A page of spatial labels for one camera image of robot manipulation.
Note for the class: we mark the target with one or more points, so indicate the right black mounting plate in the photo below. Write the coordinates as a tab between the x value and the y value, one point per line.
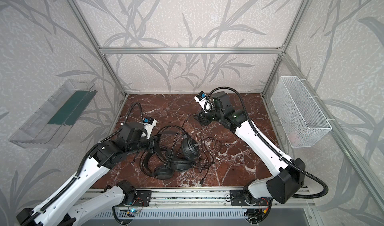
244	198

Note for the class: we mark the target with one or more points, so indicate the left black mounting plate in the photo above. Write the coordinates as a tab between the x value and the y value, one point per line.
142	198

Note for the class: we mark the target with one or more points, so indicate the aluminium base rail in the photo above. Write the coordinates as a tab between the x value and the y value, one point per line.
208	198

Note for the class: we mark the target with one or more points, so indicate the black mounting plate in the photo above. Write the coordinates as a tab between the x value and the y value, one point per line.
142	198
244	198

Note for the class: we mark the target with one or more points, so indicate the clear plastic wall bin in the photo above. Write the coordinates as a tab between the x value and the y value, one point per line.
50	124

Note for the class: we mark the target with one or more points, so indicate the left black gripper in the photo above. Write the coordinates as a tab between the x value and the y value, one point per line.
153	143

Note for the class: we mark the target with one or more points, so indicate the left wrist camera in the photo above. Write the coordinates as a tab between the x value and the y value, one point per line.
133	131

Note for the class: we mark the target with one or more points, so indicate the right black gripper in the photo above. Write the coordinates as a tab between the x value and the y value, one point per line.
202	116

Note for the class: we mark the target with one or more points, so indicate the white wire mesh basket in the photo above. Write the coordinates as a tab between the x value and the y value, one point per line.
303	121

